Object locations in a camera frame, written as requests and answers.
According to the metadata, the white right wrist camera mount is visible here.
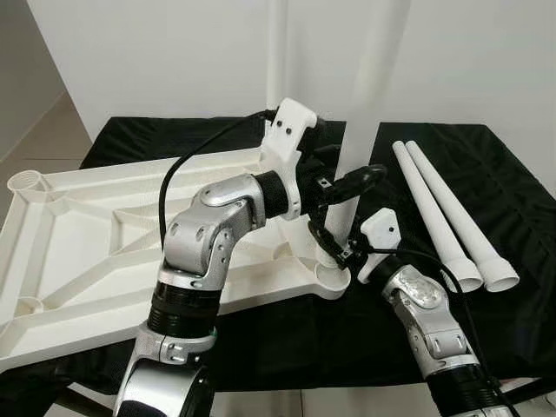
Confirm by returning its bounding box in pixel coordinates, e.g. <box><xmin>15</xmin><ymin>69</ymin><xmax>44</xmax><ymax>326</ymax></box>
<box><xmin>358</xmin><ymin>208</ymin><xmax>400</xmax><ymax>283</ymax></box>

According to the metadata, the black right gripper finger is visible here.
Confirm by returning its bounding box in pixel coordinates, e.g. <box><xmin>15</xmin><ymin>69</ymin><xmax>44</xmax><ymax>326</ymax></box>
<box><xmin>308</xmin><ymin>219</ymin><xmax>348</xmax><ymax>266</ymax></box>

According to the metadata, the white plastic table leg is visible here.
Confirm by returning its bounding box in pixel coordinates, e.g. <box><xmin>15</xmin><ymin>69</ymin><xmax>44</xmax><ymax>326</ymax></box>
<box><xmin>265</xmin><ymin>0</ymin><xmax>289</xmax><ymax>153</ymax></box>
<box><xmin>334</xmin><ymin>0</ymin><xmax>414</xmax><ymax>270</ymax></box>
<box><xmin>393</xmin><ymin>142</ymin><xmax>484</xmax><ymax>294</ymax></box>
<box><xmin>406</xmin><ymin>141</ymin><xmax>520</xmax><ymax>292</ymax></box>

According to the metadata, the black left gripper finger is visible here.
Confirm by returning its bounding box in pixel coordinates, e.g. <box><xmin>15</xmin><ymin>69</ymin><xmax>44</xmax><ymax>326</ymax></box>
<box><xmin>326</xmin><ymin>163</ymin><xmax>389</xmax><ymax>207</ymax></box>

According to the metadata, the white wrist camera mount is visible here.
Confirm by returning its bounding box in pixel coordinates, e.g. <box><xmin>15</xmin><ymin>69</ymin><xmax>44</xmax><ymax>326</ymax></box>
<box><xmin>358</xmin><ymin>208</ymin><xmax>400</xmax><ymax>283</ymax></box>
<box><xmin>259</xmin><ymin>98</ymin><xmax>318</xmax><ymax>220</ymax></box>

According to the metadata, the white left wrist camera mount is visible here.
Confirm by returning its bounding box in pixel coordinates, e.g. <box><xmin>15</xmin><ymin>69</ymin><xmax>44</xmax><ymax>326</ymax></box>
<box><xmin>259</xmin><ymin>98</ymin><xmax>318</xmax><ymax>220</ymax></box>

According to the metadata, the white plastic table top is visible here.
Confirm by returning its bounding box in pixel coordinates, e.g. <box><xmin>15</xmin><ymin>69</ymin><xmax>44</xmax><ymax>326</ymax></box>
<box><xmin>0</xmin><ymin>143</ymin><xmax>353</xmax><ymax>374</ymax></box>

